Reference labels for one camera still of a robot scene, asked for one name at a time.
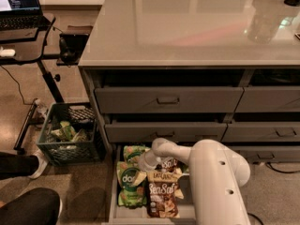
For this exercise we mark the grey middle left drawer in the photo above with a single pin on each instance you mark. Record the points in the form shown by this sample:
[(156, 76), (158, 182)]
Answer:
[(182, 127)]

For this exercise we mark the grey middle right drawer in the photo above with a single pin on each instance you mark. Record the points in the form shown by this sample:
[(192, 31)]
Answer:
[(248, 132)]

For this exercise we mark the open laptop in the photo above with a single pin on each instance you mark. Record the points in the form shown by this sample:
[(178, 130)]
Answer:
[(21, 14)]

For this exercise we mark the grey bottom right drawer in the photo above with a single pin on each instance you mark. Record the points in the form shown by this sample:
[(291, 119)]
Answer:
[(274, 154)]

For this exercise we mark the snack bags in crate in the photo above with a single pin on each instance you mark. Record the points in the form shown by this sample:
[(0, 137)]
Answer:
[(68, 132)]

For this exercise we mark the white shoe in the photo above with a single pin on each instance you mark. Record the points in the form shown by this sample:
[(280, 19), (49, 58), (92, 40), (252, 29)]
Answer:
[(42, 164)]

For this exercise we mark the black laptop stand desk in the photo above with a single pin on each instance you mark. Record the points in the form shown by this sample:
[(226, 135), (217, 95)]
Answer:
[(28, 52)]

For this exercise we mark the grey cabinet with glass counter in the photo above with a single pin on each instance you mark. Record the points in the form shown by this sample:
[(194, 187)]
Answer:
[(193, 43)]

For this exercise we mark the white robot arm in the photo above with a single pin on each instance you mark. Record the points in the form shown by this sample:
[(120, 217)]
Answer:
[(216, 174)]

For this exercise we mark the rear brown sea salt bag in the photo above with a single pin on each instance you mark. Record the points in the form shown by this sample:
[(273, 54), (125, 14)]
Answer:
[(168, 166)]

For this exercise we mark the grey top right drawer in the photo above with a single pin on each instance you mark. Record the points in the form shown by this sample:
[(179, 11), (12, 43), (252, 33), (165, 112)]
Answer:
[(269, 99)]

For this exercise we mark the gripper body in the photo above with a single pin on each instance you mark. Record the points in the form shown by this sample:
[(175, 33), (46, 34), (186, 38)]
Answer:
[(146, 161)]

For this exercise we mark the person's black trouser leg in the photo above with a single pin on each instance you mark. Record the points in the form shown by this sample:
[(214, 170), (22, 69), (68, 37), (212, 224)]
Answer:
[(15, 165)]

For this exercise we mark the front brown sea salt bag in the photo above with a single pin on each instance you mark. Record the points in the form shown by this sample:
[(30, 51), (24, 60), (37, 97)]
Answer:
[(163, 192)]

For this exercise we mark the grey top left drawer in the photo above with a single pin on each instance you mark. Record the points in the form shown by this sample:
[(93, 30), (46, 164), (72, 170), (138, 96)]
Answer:
[(168, 99)]

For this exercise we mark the green dang chip bag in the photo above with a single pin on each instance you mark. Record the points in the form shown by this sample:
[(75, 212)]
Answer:
[(128, 151), (128, 195)]

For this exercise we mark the green plastic crate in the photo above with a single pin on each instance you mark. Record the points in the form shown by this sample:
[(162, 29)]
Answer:
[(64, 153)]

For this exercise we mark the brown sea salt bag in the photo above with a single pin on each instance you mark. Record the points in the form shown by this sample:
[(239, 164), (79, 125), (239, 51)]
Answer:
[(168, 166), (163, 192)]

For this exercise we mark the open bottom grey drawer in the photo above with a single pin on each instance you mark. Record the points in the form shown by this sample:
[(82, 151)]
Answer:
[(120, 215)]

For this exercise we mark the white mouse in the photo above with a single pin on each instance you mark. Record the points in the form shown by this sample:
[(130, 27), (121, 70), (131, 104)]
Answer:
[(7, 52)]

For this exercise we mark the black device on tray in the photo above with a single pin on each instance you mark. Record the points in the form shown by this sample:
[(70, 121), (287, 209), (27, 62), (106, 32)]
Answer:
[(72, 46)]

